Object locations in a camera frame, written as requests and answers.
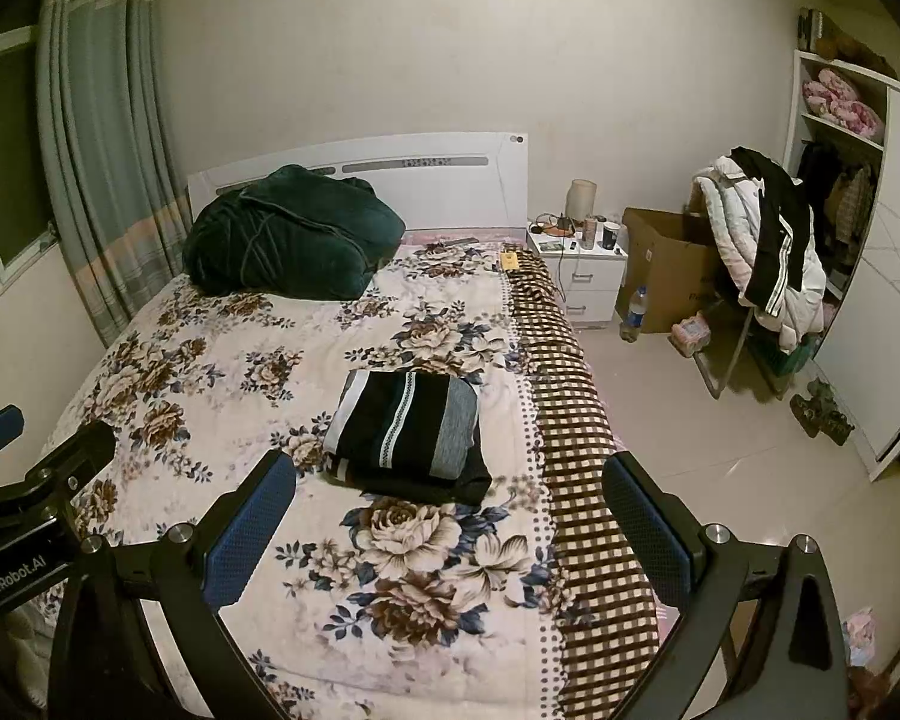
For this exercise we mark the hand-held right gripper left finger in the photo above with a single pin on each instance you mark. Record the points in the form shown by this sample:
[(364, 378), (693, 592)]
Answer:
[(247, 532)]

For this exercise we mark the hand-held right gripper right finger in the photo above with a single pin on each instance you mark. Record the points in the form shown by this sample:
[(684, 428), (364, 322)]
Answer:
[(649, 532)]

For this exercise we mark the black grey white striped sweater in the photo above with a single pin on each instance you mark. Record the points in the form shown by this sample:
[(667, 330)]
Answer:
[(397, 420)]

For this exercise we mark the hanging dark clothes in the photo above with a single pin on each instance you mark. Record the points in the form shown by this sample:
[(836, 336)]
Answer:
[(832, 195)]

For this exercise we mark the brown checkered bed sheet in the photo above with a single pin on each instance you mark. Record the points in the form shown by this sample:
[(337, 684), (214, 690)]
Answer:
[(592, 540)]

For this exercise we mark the folding chair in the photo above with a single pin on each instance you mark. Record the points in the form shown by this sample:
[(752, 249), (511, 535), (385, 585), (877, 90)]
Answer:
[(712, 382)]

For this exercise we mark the floral bed blanket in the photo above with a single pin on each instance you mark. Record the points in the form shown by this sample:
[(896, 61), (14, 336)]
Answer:
[(420, 555)]

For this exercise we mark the black folded pants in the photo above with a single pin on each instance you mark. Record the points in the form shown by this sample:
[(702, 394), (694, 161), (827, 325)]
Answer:
[(450, 491)]

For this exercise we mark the pink tissue pack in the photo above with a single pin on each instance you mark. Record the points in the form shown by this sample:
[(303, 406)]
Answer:
[(691, 334)]

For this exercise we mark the plastic water bottle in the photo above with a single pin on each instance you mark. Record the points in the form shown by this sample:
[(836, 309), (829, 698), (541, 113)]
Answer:
[(633, 315)]

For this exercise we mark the green plastic crate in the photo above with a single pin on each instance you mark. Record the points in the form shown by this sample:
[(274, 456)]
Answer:
[(795, 356)]

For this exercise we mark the pink printed bag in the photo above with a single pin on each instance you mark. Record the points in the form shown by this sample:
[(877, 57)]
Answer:
[(859, 634)]

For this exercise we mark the white nightstand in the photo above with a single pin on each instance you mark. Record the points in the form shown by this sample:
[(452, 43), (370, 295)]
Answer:
[(592, 292)]

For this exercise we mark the large cardboard box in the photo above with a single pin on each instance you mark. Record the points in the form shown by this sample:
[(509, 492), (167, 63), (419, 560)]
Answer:
[(667, 270)]

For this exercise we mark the window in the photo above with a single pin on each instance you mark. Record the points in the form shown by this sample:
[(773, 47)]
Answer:
[(0, 165)]

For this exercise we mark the grey green curtain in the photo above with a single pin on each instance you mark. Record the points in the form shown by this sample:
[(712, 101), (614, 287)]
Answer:
[(97, 165)]

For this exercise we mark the dark green quilt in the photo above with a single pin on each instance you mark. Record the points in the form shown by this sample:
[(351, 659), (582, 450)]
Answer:
[(285, 240)]

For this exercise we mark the dark cup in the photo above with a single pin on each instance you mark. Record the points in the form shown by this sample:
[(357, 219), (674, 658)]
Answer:
[(610, 236)]

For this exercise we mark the yellow box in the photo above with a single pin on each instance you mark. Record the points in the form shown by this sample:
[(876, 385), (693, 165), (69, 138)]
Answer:
[(511, 262)]

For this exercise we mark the white wardrobe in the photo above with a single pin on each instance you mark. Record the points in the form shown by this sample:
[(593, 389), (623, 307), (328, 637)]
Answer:
[(885, 315)]

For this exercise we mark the black jacket with white stripes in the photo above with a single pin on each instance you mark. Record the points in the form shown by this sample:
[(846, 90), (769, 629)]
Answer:
[(784, 225)]

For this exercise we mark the beige table lamp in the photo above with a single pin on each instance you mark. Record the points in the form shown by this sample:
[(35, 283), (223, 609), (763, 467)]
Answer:
[(583, 199)]

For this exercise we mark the white bed headboard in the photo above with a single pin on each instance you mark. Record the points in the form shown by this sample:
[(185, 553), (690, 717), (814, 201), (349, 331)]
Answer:
[(450, 195)]

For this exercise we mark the pink floral bedding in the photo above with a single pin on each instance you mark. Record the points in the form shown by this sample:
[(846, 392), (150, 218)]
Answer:
[(844, 105)]

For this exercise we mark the brown bundle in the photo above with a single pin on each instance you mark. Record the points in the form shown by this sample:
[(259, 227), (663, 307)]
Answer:
[(847, 45)]

